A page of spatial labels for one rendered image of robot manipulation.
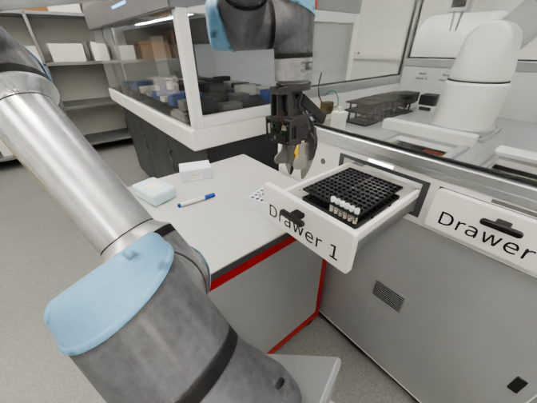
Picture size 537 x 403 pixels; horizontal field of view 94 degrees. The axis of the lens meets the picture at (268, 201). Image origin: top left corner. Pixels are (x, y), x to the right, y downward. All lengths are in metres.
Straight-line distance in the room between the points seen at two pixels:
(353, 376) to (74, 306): 1.26
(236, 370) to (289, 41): 0.49
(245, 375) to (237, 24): 0.47
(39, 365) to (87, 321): 1.48
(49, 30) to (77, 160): 4.14
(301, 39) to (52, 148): 0.42
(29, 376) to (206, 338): 1.50
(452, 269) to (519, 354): 0.24
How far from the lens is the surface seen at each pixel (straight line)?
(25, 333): 1.91
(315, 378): 0.33
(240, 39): 0.51
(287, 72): 0.53
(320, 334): 1.46
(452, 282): 0.91
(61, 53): 4.16
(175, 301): 0.25
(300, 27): 0.53
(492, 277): 0.86
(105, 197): 0.41
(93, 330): 0.25
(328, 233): 0.56
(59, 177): 0.43
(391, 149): 0.81
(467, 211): 0.77
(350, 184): 0.76
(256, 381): 0.28
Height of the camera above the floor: 1.24
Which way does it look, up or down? 32 degrees down
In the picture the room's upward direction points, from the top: straight up
